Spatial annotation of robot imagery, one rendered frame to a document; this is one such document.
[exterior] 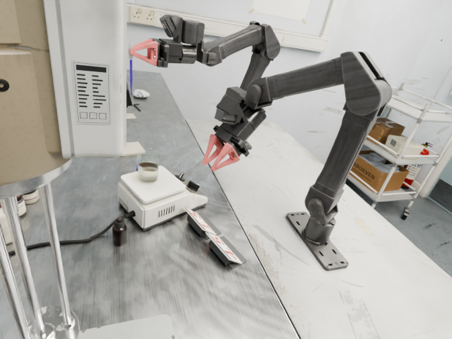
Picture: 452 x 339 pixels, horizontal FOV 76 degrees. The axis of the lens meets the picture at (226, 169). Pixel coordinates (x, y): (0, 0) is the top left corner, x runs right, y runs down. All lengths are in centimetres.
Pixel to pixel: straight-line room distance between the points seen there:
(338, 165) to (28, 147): 60
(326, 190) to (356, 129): 16
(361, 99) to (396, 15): 234
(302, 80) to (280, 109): 184
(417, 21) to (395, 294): 259
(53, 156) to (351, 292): 66
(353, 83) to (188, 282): 51
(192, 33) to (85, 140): 81
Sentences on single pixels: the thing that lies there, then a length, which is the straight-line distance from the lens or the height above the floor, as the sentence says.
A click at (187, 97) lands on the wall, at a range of 220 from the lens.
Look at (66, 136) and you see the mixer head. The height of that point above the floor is 132.
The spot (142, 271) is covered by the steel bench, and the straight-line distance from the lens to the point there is 65.
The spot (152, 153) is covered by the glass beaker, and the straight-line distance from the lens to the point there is 73.
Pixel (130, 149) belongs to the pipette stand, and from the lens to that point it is 104.
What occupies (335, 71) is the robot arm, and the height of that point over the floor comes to 131.
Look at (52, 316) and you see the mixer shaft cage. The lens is 40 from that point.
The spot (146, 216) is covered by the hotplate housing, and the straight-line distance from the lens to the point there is 69.
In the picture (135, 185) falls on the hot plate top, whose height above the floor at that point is 99.
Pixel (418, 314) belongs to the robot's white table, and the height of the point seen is 90.
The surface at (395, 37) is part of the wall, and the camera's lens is 300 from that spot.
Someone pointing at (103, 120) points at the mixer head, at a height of 133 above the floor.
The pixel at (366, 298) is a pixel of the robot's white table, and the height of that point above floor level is 90.
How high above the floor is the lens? 140
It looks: 30 degrees down
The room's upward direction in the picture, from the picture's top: 12 degrees clockwise
